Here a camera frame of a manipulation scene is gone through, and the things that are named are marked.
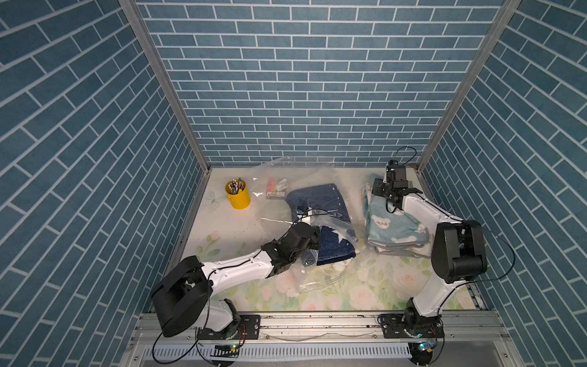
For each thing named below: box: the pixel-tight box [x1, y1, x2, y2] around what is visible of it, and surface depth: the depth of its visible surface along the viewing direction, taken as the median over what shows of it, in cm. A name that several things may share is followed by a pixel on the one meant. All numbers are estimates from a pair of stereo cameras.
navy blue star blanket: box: [285, 183, 357, 266], surface depth 96 cm
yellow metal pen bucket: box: [224, 178, 251, 211], surface depth 100 cm
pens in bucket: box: [227, 177, 244, 195], surface depth 93 cm
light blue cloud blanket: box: [363, 175, 429, 244], surface depth 86 cm
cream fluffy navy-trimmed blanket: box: [363, 183, 435, 259], surface depth 84 cm
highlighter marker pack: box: [265, 178, 289, 200], surface depth 110 cm
